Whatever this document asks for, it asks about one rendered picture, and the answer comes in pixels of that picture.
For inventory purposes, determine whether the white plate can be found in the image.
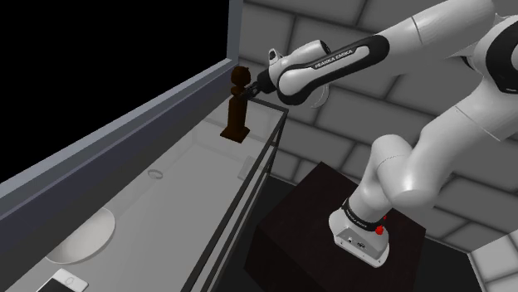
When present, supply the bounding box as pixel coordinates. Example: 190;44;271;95
44;207;117;265

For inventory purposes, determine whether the brown wooden figure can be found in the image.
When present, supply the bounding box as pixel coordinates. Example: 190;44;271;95
219;66;252;144

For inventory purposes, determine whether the white phone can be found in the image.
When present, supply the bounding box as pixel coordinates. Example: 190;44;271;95
36;268;90;292

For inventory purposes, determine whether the dark robot stand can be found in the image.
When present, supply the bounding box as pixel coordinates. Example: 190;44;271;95
243;161;428;292

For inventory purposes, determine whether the glass table with black frame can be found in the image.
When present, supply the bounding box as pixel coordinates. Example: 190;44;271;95
0;95;290;292

